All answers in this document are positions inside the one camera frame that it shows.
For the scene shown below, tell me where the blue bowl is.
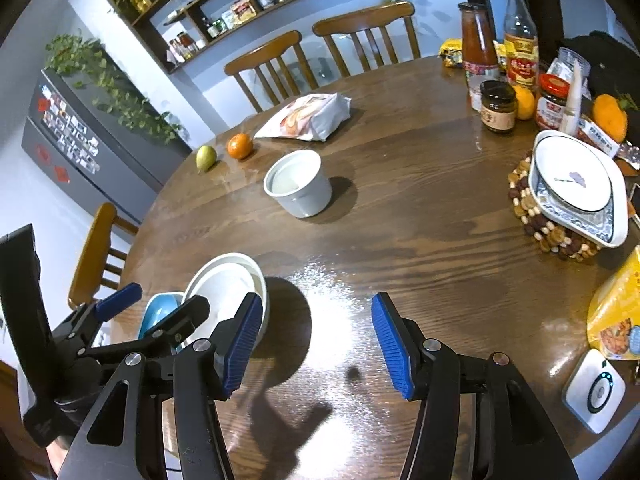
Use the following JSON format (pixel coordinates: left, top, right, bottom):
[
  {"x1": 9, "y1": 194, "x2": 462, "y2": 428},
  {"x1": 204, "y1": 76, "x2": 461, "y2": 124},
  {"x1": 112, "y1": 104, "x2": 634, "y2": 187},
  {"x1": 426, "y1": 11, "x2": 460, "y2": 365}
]
[{"x1": 138, "y1": 292, "x2": 184, "y2": 339}]

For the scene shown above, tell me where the white shallow plate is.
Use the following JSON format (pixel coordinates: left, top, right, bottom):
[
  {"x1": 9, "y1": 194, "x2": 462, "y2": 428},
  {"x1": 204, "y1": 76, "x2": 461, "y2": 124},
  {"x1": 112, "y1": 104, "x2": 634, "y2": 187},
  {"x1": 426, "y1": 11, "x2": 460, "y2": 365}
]
[{"x1": 177, "y1": 252, "x2": 270, "y2": 351}]

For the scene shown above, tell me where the white deep bowl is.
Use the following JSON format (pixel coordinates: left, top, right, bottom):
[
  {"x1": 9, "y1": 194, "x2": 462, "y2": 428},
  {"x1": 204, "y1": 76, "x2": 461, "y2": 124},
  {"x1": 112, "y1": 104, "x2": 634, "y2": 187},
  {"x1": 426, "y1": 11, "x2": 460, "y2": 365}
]
[{"x1": 262, "y1": 150, "x2": 332, "y2": 219}]

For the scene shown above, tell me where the wooden chair left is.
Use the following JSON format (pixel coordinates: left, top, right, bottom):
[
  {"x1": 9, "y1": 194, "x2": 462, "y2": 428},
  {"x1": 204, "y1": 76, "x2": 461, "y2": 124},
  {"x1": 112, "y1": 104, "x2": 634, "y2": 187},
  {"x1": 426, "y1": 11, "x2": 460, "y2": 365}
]
[{"x1": 67, "y1": 203, "x2": 139, "y2": 310}]

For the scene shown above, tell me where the white square device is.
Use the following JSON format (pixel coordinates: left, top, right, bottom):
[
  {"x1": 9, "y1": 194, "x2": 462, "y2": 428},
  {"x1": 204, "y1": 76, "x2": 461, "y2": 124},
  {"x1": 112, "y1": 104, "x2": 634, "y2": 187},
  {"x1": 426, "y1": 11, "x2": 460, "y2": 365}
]
[{"x1": 562, "y1": 349, "x2": 626, "y2": 434}]

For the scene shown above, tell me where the yellow orange food bag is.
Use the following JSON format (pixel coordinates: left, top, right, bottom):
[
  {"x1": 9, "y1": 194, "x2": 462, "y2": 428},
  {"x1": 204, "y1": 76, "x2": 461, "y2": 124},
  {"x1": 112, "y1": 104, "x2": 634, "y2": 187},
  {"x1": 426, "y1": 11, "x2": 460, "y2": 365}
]
[{"x1": 587, "y1": 246, "x2": 640, "y2": 361}]

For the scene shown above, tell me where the green pear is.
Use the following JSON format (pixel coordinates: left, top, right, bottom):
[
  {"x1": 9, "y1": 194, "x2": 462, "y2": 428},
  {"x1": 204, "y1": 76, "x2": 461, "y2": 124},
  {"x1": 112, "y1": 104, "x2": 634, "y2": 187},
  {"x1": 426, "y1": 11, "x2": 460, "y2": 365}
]
[{"x1": 195, "y1": 145, "x2": 217, "y2": 174}]

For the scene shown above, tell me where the orange tangerine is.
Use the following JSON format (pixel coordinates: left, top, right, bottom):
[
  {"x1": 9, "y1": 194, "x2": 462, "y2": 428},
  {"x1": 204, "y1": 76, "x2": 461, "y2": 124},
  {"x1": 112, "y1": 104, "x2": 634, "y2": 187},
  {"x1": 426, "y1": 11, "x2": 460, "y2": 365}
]
[{"x1": 226, "y1": 132, "x2": 254, "y2": 160}]

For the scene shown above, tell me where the beaded wooden trivet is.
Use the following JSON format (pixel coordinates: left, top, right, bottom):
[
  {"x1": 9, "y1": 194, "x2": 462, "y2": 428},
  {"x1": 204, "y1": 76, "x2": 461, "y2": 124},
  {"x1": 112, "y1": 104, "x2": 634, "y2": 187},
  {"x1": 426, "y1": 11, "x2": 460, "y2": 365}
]
[{"x1": 508, "y1": 151, "x2": 601, "y2": 262}]

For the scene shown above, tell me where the grey refrigerator with magnets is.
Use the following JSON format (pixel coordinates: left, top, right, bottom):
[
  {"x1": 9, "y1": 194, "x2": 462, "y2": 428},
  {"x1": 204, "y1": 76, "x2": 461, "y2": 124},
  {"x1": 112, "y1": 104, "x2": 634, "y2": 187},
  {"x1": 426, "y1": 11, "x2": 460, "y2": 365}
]
[{"x1": 22, "y1": 68, "x2": 191, "y2": 226}]

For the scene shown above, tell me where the blue patterned square dish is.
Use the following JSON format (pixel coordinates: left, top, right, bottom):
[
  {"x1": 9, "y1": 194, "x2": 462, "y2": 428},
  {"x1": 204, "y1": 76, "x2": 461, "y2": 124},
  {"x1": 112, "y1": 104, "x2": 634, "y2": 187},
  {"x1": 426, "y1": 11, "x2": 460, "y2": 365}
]
[{"x1": 528, "y1": 130, "x2": 628, "y2": 248}]

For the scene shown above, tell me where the white pink snack bag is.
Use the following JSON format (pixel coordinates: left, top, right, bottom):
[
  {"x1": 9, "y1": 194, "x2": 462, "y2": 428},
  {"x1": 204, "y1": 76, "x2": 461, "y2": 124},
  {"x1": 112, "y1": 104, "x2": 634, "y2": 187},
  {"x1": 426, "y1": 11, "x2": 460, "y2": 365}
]
[{"x1": 255, "y1": 93, "x2": 352, "y2": 142}]

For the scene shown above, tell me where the white round plate on dish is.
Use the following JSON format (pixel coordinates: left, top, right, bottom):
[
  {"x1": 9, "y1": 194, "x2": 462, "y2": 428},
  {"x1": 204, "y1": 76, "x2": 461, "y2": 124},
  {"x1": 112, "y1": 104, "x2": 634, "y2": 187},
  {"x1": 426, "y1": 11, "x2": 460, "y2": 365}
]
[{"x1": 534, "y1": 134, "x2": 612, "y2": 212}]

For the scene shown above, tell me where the green trailing plant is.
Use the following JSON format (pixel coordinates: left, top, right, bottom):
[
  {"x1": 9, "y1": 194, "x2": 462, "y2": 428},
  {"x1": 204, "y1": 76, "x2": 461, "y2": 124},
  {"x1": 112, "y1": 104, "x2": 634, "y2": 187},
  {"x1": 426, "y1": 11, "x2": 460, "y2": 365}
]
[{"x1": 46, "y1": 34, "x2": 183, "y2": 144}]

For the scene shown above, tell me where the dark sauce jar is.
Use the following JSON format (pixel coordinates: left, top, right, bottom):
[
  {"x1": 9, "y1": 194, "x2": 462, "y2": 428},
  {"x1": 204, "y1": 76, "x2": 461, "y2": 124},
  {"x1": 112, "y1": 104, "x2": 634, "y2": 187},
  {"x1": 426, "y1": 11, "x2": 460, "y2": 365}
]
[{"x1": 480, "y1": 80, "x2": 518, "y2": 133}]

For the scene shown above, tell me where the small orange behind jar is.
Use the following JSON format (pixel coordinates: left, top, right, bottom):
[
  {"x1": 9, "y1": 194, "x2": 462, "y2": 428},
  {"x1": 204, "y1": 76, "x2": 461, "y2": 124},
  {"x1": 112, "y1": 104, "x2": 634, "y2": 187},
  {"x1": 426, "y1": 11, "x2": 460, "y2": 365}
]
[{"x1": 512, "y1": 84, "x2": 537, "y2": 122}]

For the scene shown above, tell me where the red lid chili jar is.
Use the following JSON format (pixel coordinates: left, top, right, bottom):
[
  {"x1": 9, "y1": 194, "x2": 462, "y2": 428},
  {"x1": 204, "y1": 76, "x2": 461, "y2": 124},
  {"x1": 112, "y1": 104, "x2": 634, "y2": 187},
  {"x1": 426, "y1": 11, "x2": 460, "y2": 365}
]
[{"x1": 535, "y1": 74, "x2": 570, "y2": 130}]

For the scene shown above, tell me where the wooden chair far right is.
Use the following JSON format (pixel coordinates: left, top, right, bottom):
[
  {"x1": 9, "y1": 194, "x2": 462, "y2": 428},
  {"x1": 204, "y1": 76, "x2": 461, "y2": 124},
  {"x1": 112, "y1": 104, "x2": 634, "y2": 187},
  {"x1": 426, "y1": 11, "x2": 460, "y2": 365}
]
[{"x1": 311, "y1": 1, "x2": 421, "y2": 78}]

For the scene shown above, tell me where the red sauce bottle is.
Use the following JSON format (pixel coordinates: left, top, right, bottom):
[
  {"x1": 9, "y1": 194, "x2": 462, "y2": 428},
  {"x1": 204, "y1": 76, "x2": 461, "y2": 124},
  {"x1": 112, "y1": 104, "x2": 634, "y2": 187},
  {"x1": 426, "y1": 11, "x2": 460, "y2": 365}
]
[{"x1": 458, "y1": 2, "x2": 500, "y2": 112}]

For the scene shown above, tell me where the yellow snack packet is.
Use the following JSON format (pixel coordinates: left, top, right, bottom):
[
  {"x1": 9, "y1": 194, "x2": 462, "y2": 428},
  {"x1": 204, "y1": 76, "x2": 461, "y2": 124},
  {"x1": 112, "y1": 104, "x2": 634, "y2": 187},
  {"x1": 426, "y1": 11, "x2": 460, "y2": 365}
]
[{"x1": 438, "y1": 38, "x2": 506, "y2": 72}]

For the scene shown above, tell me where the vinegar bottle yellow cap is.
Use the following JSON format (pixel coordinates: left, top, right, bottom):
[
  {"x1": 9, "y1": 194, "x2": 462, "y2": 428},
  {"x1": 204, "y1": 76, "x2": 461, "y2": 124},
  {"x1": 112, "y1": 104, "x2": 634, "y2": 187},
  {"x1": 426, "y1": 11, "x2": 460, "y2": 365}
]
[{"x1": 503, "y1": 0, "x2": 539, "y2": 92}]

